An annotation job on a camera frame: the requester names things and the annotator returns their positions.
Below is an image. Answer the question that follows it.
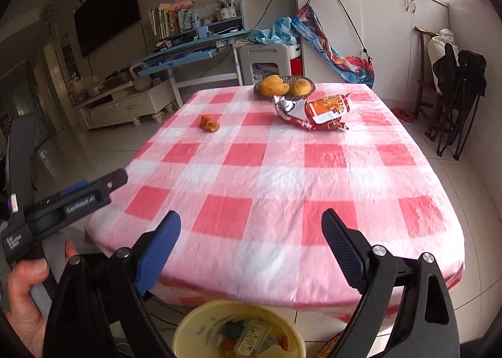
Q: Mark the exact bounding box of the beige kettlebell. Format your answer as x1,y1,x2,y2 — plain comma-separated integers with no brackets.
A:
129,62,153,91

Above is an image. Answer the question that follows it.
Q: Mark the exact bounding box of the white pen holder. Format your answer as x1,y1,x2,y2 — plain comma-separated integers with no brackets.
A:
217,0,238,22

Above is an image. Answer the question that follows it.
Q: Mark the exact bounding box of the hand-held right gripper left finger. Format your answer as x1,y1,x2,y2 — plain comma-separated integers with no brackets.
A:
42,210,182,358

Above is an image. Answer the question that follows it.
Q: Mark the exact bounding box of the black television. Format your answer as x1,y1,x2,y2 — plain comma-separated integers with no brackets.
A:
74,0,142,58

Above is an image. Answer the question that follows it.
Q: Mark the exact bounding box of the white plastic stool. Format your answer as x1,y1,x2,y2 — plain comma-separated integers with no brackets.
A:
238,43,302,86

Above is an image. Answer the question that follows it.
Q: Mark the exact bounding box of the person's left hand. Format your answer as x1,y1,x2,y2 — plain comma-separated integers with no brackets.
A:
8,240,79,358

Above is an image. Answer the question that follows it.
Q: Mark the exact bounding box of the light blue cloth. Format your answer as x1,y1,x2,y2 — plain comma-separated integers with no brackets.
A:
247,16,299,47

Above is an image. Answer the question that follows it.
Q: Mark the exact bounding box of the red foil snack packet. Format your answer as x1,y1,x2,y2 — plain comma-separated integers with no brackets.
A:
275,93,350,132

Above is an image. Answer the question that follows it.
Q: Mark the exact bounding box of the pink checked tablecloth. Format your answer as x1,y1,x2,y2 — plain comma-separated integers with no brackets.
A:
84,82,465,309

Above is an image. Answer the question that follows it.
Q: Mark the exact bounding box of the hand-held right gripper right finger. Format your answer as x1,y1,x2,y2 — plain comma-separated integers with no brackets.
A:
321,208,460,358

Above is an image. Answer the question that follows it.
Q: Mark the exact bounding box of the clear leaf-print plastic bag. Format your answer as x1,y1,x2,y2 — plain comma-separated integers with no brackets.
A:
233,321,275,355

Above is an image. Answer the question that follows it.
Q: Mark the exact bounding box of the white sack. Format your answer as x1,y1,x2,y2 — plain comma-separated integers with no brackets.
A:
427,28,457,69

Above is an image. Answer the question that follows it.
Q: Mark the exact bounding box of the black folding chair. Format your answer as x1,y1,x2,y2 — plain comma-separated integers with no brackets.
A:
424,42,488,161

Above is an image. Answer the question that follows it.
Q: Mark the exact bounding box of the row of books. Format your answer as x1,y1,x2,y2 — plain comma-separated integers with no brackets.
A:
148,5,197,40

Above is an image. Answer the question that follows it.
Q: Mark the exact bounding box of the white TV cabinet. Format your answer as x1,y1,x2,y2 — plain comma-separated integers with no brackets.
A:
74,80,175,130

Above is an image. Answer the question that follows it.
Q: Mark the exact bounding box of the woven fruit basket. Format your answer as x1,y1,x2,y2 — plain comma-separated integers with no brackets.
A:
253,75,316,100

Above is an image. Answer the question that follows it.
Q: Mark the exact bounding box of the wooden chair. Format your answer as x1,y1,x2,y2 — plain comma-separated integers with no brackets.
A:
414,26,444,119

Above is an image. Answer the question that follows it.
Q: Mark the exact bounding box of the yellow plastic bin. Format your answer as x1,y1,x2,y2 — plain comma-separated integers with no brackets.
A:
174,301,307,358

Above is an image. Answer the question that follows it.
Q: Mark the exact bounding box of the blue study desk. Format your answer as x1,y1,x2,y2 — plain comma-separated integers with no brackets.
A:
131,0,252,108

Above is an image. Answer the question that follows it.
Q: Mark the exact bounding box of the colourful printed bag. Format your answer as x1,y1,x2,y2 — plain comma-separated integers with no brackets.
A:
292,0,375,89

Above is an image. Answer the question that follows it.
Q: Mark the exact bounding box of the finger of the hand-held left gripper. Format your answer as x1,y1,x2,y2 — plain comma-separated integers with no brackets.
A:
55,169,130,225

